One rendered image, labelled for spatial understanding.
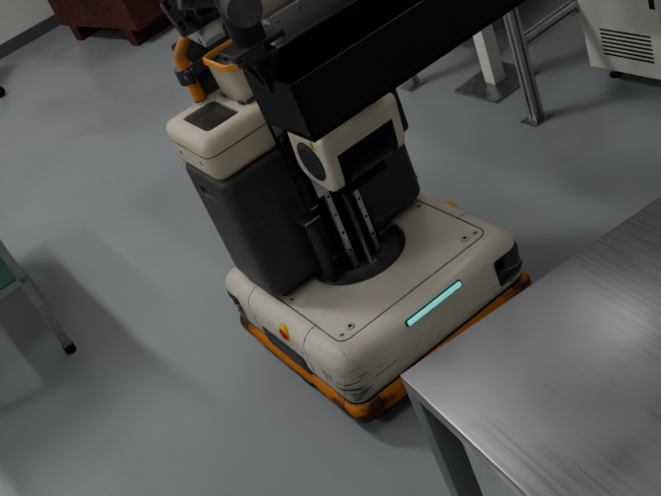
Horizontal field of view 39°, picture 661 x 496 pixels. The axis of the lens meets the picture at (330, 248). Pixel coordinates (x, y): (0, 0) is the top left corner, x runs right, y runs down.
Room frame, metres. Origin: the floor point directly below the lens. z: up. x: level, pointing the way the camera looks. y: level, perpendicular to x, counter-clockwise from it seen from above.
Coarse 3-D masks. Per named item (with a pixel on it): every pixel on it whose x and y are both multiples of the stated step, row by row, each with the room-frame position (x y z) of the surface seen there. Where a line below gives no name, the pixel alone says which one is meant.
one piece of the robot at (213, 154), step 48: (192, 96) 2.28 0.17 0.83; (192, 144) 2.10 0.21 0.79; (240, 144) 2.07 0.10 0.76; (288, 144) 2.10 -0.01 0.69; (240, 192) 2.05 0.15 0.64; (288, 192) 2.09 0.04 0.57; (336, 192) 2.10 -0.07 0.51; (384, 192) 2.19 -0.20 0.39; (240, 240) 2.09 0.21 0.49; (288, 240) 2.07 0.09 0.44; (336, 240) 2.08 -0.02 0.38; (384, 240) 2.14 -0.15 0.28; (288, 288) 2.05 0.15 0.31
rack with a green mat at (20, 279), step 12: (0, 240) 2.68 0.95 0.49; (0, 252) 2.67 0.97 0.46; (0, 264) 2.82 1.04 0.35; (12, 264) 2.68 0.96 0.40; (0, 276) 2.74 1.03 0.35; (12, 276) 2.70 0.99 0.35; (24, 276) 2.68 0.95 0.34; (0, 288) 2.65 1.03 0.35; (12, 288) 2.66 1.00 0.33; (24, 288) 2.67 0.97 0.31; (36, 300) 2.68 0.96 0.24; (48, 312) 2.68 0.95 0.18; (48, 324) 2.67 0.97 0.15; (60, 336) 2.68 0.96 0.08; (72, 348) 2.67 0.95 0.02
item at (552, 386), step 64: (576, 256) 1.12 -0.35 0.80; (640, 256) 1.06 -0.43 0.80; (512, 320) 1.04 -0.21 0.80; (576, 320) 0.99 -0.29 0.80; (640, 320) 0.94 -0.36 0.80; (448, 384) 0.97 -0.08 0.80; (512, 384) 0.92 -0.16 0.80; (576, 384) 0.87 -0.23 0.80; (640, 384) 0.83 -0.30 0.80; (448, 448) 1.00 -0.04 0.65; (512, 448) 0.82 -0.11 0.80; (576, 448) 0.78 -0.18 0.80; (640, 448) 0.74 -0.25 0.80
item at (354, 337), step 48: (432, 240) 2.04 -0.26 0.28; (480, 240) 1.95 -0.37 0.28; (240, 288) 2.22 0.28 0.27; (336, 288) 2.01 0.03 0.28; (384, 288) 1.93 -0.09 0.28; (432, 288) 1.86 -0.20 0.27; (480, 288) 1.88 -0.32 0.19; (288, 336) 1.95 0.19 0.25; (336, 336) 1.83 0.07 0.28; (384, 336) 1.78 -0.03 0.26; (432, 336) 1.82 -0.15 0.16; (336, 384) 1.77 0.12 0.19; (384, 384) 1.75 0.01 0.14
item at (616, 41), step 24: (600, 0) 2.86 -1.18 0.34; (624, 0) 2.76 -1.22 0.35; (648, 0) 2.67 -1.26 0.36; (600, 24) 2.87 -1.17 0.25; (624, 24) 2.78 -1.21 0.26; (648, 24) 2.68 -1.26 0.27; (600, 48) 2.89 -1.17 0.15; (624, 48) 2.79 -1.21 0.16; (648, 48) 2.70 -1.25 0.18; (624, 72) 2.82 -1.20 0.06; (648, 72) 2.72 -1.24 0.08
